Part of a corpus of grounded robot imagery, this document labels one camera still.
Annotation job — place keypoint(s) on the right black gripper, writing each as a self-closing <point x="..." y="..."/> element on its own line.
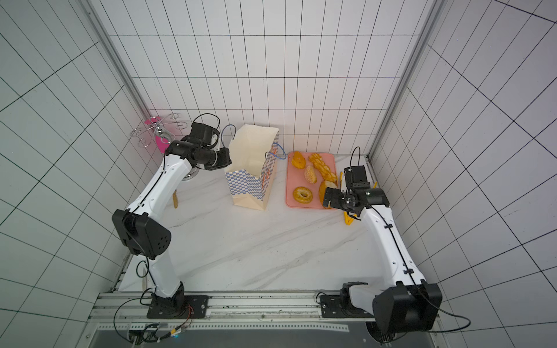
<point x="330" y="198"/>

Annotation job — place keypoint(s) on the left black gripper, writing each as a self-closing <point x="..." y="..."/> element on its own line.
<point x="225" y="161"/>

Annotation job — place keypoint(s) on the ring bagel bread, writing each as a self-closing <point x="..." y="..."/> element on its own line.
<point x="302" y="195"/>

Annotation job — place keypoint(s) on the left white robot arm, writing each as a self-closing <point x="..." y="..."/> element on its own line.
<point x="140" y="230"/>

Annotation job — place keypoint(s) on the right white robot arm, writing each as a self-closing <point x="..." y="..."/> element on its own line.
<point x="404" y="301"/>

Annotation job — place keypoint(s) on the checkered paper bag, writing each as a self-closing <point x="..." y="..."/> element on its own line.
<point x="254" y="151"/>

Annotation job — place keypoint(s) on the braided twisted bread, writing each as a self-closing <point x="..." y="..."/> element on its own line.
<point x="322" y="167"/>

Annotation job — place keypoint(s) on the pink plastic tray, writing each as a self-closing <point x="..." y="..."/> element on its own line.
<point x="296" y="178"/>

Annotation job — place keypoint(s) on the silver pink mug tree stand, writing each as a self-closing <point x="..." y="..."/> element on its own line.
<point x="156" y="129"/>

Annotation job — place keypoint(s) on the small orange bun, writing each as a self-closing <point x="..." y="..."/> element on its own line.
<point x="298" y="160"/>

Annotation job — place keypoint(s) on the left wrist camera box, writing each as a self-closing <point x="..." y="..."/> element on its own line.
<point x="203" y="135"/>

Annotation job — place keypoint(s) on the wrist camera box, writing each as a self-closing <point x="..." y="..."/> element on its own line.
<point x="203" y="135"/>
<point x="356" y="178"/>

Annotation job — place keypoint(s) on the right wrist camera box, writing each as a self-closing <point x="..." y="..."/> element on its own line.
<point x="356" y="178"/>

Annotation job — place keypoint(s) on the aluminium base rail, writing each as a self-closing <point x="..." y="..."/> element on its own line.
<point x="126" y="312"/>

